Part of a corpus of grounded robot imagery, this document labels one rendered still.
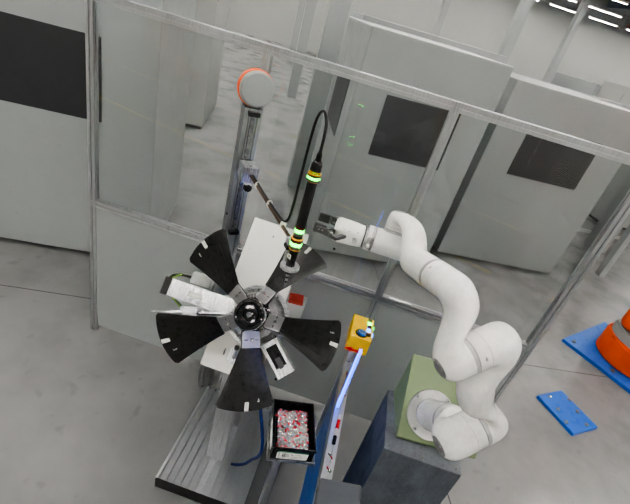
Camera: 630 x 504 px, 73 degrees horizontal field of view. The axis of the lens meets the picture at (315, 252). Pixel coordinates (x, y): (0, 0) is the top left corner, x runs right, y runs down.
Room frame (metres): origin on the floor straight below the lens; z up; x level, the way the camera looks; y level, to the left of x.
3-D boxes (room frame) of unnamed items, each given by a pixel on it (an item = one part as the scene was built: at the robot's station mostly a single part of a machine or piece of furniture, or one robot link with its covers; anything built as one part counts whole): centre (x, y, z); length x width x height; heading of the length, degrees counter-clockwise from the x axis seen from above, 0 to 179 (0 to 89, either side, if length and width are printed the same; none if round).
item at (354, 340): (1.54, -0.31, 1.02); 0.16 x 0.10 x 0.11; 176
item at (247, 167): (1.80, 0.40, 1.54); 0.10 x 0.07 x 0.08; 31
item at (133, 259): (1.98, 0.02, 0.50); 2.59 x 0.03 x 0.91; 86
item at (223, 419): (1.38, 0.20, 0.46); 0.09 x 0.04 x 0.91; 86
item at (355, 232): (1.26, -0.10, 1.65); 0.11 x 0.10 x 0.07; 87
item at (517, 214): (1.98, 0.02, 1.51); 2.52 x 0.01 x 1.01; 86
